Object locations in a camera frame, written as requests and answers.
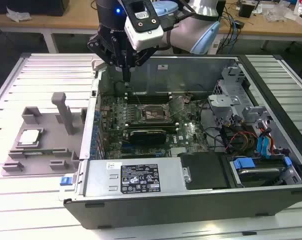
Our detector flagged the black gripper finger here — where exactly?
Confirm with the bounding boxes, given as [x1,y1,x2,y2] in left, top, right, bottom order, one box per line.
[126,46,158,83]
[87,33,127,83]

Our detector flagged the metal socket cover frame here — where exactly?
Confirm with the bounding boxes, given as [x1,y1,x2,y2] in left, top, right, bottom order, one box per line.
[165,96,186,119]

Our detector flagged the silver CPU green edge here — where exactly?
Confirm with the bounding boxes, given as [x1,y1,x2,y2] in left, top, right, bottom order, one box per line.
[18,129,41,146]

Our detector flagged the CPU socket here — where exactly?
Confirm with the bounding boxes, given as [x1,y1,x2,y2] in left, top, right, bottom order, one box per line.
[140,103,168,123]

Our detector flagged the black cylindrical component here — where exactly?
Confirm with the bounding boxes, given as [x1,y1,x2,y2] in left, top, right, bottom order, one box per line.
[114,81,129,97]

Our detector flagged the wooden desk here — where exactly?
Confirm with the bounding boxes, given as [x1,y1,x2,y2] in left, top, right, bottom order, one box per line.
[0,0,302,55]

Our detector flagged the black graphics card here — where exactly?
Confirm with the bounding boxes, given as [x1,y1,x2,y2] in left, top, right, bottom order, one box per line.
[127,128,168,145]

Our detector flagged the black monitor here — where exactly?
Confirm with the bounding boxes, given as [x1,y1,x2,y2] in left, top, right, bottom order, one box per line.
[0,0,70,17]

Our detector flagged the green motherboard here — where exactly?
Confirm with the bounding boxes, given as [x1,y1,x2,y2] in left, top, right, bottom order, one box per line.
[98,93,213,160]

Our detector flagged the crumpled white paper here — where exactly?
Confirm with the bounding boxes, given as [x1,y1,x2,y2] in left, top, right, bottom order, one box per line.
[5,6,32,23]

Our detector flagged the black box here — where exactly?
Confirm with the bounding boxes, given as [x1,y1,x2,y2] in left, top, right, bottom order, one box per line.
[217,0,227,19]

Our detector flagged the silver metal drive cage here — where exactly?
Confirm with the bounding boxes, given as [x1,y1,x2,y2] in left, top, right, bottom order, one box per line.
[207,63,272,131]

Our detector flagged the black power adapter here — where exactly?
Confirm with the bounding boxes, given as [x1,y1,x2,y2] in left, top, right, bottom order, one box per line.
[232,19,246,30]

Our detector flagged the silver chipset heatsink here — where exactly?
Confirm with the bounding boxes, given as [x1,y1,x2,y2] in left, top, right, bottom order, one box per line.
[169,147,189,157]

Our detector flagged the grey parts rack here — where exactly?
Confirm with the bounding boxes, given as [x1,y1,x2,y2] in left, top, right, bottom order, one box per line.
[0,91,88,177]

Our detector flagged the small black device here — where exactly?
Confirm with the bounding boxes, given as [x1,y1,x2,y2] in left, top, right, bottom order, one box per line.
[238,2,255,18]

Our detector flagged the green RAM stick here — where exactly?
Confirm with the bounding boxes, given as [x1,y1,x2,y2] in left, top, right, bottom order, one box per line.
[22,148,67,156]

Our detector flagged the black power supply label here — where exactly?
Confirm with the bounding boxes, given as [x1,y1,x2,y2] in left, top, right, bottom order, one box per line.
[120,163,162,195]

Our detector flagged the silver power supply unit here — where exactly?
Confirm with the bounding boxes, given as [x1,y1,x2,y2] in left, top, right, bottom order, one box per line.
[82,157,192,198]

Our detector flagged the black plastic shroud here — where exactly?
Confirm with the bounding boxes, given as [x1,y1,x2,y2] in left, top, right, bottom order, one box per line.
[178,151,233,191]

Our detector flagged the clear plastic bags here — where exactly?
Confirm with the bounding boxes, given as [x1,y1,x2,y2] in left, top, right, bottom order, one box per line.
[262,3,294,22]

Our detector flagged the hard disk in blue carrier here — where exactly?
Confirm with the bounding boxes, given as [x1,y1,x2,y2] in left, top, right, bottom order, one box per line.
[229,156,293,188]

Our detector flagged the black open PC case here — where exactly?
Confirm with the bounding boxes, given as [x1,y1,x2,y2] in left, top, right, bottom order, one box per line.
[58,53,302,230]

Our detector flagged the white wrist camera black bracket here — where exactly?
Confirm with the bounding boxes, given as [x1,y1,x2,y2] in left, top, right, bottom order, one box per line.
[124,0,165,52]

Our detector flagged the black cable bundle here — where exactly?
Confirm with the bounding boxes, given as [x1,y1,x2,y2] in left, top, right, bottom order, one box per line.
[219,119,236,155]

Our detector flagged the red yellow wires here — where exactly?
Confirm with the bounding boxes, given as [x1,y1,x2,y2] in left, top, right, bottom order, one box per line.
[228,131,258,152]

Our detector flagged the light blue SATA cable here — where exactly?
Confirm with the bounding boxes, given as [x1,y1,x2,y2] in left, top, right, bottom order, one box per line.
[256,126,274,159]

